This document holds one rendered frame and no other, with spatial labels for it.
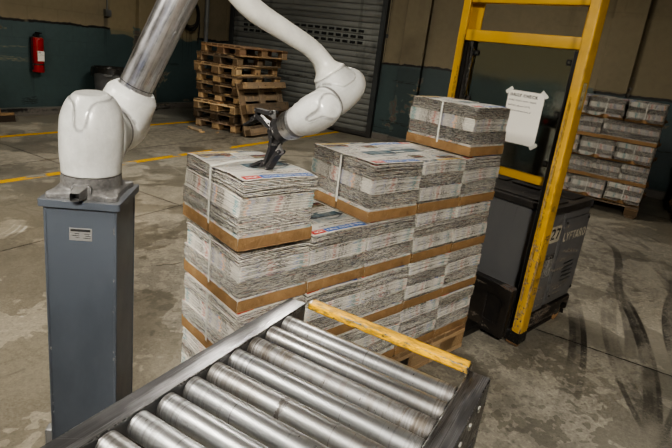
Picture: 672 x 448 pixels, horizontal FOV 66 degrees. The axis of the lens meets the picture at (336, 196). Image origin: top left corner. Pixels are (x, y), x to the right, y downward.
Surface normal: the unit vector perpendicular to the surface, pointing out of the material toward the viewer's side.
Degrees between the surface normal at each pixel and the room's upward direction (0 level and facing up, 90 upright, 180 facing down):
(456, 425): 0
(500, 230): 90
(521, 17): 90
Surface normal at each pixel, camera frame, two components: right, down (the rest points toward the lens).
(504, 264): -0.74, 0.10
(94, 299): 0.11, 0.29
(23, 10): 0.85, 0.24
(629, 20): -0.51, 0.18
